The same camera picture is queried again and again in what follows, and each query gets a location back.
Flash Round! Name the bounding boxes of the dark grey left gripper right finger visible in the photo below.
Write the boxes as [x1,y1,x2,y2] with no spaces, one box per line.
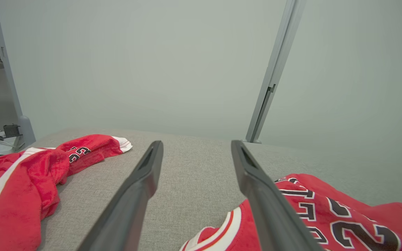
[231,140,324,251]

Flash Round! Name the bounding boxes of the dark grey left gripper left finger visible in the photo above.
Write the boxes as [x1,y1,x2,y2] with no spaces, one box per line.
[77,140,164,251]

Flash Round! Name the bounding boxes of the red basketball jersey black numbers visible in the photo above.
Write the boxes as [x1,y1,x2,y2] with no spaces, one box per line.
[179,173,402,251]

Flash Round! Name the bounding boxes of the red shorts white side stripe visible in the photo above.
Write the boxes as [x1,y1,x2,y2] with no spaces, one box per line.
[0,134,133,251]

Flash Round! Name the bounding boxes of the black power adapter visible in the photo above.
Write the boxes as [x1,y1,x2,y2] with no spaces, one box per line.
[3,124,22,138]

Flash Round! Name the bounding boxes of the grey partition joining post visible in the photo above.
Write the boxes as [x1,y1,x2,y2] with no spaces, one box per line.
[245,0,308,144]

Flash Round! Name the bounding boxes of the grey partition end post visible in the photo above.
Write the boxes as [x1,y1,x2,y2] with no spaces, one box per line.
[0,0,37,147]

